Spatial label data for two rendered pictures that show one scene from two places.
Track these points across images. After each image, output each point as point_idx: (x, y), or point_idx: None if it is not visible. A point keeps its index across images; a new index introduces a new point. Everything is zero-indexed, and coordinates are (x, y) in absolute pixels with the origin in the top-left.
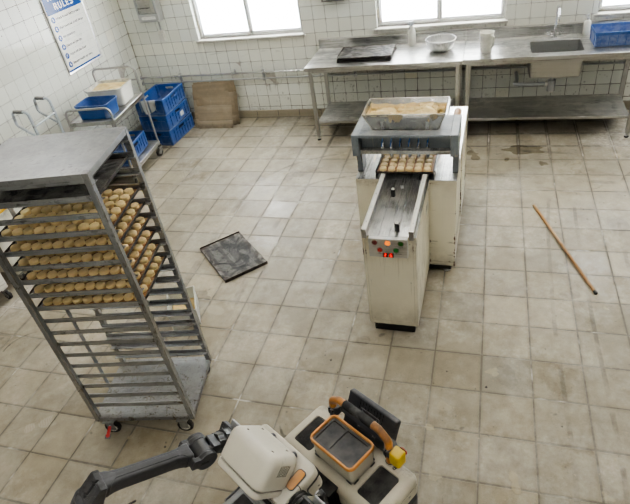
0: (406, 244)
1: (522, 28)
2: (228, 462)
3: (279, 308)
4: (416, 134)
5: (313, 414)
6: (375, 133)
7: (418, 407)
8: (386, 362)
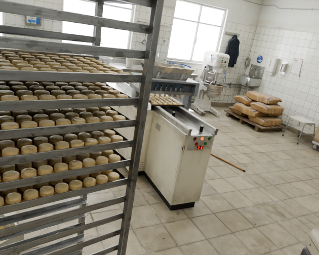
0: (212, 138)
1: (138, 60)
2: None
3: (90, 215)
4: (178, 81)
5: None
6: (155, 79)
7: (240, 247)
8: (197, 228)
